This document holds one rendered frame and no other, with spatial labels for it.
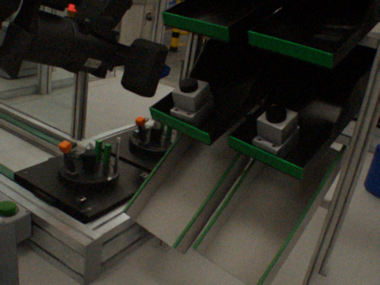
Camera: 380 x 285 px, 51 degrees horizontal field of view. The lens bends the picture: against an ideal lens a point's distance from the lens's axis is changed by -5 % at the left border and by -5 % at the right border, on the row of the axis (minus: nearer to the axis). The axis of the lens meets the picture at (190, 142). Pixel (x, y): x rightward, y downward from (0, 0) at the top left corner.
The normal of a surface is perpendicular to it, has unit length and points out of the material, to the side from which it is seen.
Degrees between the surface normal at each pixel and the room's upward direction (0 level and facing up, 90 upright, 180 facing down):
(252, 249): 45
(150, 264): 0
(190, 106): 115
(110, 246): 90
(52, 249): 90
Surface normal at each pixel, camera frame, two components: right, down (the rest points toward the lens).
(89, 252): 0.84, 0.33
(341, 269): 0.15, -0.91
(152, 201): -0.36, -0.51
